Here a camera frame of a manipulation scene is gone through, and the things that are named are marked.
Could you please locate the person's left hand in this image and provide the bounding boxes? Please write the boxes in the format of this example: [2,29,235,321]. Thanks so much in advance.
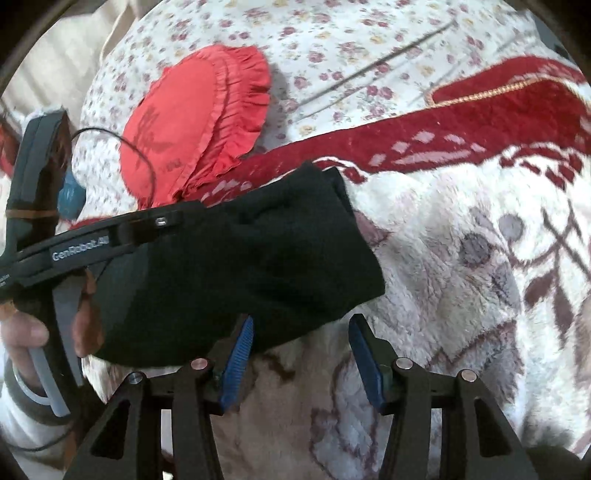
[0,270,100,370]

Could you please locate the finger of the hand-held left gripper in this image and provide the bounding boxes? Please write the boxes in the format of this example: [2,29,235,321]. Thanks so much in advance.
[4,113,88,260]
[115,209,186,246]

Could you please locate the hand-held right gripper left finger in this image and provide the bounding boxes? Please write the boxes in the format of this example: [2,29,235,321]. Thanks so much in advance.
[65,315,256,480]

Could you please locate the red cloth with gold trim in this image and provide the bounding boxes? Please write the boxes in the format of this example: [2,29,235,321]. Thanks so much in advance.
[425,54,591,154]

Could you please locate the person's left forearm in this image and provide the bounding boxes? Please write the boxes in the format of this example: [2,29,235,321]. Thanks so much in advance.
[0,355,80,459]

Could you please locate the black pants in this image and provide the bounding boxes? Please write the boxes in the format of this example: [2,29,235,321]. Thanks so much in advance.
[76,161,387,368]

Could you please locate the thin black cable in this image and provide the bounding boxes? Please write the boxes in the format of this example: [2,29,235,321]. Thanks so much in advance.
[69,127,158,208]

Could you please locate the floral bed sheet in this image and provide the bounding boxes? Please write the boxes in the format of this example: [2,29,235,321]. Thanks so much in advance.
[76,0,570,217]

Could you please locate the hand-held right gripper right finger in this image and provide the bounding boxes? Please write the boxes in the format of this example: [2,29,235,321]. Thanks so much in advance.
[348,313,540,480]

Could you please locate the red and white plush blanket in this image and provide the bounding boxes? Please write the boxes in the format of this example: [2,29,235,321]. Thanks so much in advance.
[69,106,591,480]

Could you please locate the red ruffled pillow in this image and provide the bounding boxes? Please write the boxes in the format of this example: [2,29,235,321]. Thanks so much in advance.
[119,45,272,208]

